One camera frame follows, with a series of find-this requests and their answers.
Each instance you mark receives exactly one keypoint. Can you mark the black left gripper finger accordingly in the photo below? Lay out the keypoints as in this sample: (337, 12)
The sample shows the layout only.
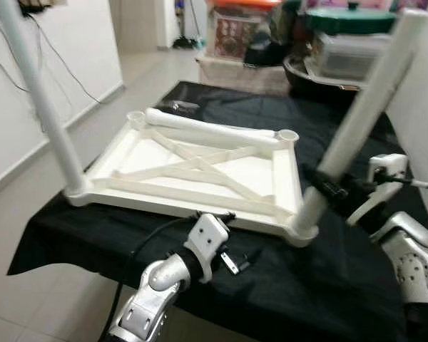
(255, 259)
(226, 216)

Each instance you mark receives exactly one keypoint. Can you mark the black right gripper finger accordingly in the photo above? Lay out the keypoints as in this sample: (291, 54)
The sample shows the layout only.
(321, 182)

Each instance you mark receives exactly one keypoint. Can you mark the white plastic table top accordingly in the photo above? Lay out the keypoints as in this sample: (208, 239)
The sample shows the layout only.
(257, 182)

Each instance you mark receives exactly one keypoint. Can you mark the clear plastic bag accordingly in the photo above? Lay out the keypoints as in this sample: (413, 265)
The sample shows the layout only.
(178, 107)

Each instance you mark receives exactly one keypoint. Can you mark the clear plastic storage container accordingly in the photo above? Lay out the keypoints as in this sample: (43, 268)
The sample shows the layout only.
(349, 57)

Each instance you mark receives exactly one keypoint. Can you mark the black tablecloth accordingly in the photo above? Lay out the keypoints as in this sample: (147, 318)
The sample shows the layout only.
(93, 235)

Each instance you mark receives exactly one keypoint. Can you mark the beige cloth covered bench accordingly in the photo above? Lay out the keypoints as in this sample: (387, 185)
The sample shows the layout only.
(235, 75)

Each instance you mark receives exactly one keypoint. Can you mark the black bag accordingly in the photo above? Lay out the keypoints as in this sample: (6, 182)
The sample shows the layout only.
(267, 50)

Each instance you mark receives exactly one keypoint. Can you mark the green round pot lid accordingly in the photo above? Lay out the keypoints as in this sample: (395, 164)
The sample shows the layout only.
(349, 20)

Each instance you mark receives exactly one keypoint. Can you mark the orange lidded storage box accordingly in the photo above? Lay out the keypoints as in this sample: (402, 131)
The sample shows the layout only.
(232, 32)

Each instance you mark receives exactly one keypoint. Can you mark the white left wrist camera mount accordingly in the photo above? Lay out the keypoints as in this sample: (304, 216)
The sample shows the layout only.
(208, 242)

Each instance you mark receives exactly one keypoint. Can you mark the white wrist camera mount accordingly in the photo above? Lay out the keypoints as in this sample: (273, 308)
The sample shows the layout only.
(208, 242)
(389, 167)

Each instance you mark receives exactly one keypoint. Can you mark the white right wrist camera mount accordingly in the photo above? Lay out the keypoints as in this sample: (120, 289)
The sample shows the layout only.
(389, 167)

